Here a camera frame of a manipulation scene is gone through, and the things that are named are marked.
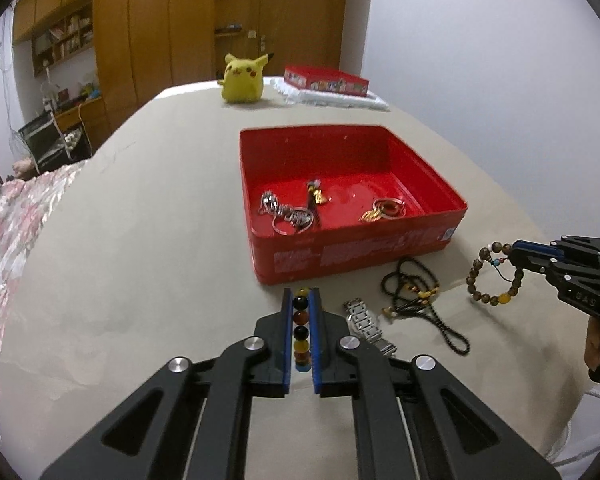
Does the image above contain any black tassel gold pendant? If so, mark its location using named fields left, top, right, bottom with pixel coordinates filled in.
left=305, top=180, right=328, bottom=231

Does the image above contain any wooden bookshelf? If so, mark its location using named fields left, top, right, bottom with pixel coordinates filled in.
left=32, top=2, right=95, bottom=78

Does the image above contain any brown bead bracelet yellow bead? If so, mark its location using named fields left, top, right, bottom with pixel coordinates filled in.
left=466, top=242, right=526, bottom=307

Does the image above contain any red printed box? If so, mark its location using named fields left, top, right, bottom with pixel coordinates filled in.
left=283, top=65, right=371, bottom=98

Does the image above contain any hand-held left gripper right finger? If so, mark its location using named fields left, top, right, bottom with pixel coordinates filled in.
left=309, top=287, right=563, bottom=480

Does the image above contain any pink floral quilt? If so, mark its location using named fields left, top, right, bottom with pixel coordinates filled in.
left=0, top=162, right=88, bottom=441

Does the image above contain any wooden desk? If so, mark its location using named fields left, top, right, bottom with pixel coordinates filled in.
left=50, top=95, right=108, bottom=146

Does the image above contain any silver bangle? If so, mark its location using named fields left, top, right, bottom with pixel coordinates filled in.
left=371, top=198, right=409, bottom=221
left=271, top=207, right=315, bottom=237

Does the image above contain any red tin box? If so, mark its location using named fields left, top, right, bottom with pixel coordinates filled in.
left=239, top=125, right=468, bottom=287

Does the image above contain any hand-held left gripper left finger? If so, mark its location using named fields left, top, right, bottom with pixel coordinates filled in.
left=39, top=287, right=296, bottom=480

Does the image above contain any wooden door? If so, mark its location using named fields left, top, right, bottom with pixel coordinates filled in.
left=252, top=0, right=351, bottom=81

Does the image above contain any white folded cloth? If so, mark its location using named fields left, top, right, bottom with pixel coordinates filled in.
left=270, top=76, right=391, bottom=112

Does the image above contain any silver wristwatch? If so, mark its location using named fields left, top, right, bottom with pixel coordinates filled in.
left=344, top=298, right=397, bottom=357

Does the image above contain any silver chain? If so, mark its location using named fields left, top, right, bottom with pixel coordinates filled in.
left=257, top=190, right=313, bottom=226

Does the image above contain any black bead necklace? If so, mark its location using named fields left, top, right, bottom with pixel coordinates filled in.
left=380, top=256, right=471, bottom=356

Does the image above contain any person's right hand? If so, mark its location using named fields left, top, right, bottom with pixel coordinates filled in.
left=583, top=316, right=600, bottom=372

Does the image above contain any yellow plush toy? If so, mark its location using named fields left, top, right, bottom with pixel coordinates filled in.
left=217, top=51, right=270, bottom=104

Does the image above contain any black chair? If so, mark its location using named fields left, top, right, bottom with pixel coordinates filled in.
left=19, top=112, right=73, bottom=173

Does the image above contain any dark multicolour bead bracelet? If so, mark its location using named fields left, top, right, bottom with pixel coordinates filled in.
left=291, top=286, right=313, bottom=373

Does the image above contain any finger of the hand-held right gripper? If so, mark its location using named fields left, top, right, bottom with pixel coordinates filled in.
left=511, top=236, right=600, bottom=261
left=510, top=250, right=600, bottom=286

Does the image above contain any wooden wardrobe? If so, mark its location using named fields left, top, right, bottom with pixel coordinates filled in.
left=12, top=0, right=351, bottom=136

